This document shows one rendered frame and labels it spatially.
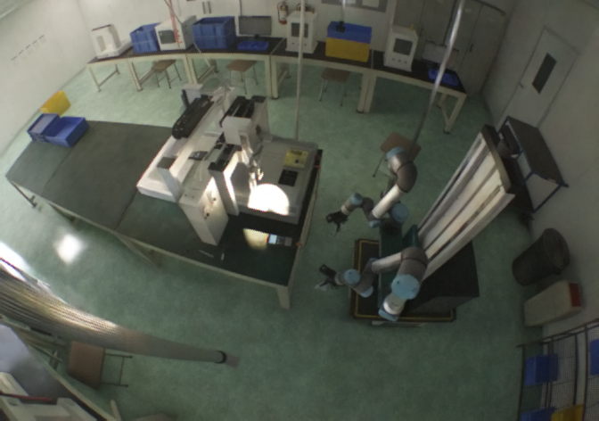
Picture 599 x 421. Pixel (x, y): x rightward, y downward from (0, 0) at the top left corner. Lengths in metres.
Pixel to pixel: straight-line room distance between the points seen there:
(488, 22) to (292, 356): 5.47
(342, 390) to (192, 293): 1.58
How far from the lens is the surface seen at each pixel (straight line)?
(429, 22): 5.02
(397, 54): 3.89
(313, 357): 2.34
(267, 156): 2.07
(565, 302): 3.01
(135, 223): 2.18
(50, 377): 2.43
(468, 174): 1.33
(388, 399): 2.49
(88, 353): 2.48
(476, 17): 5.19
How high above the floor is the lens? 2.33
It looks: 54 degrees down
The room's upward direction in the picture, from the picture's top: 2 degrees clockwise
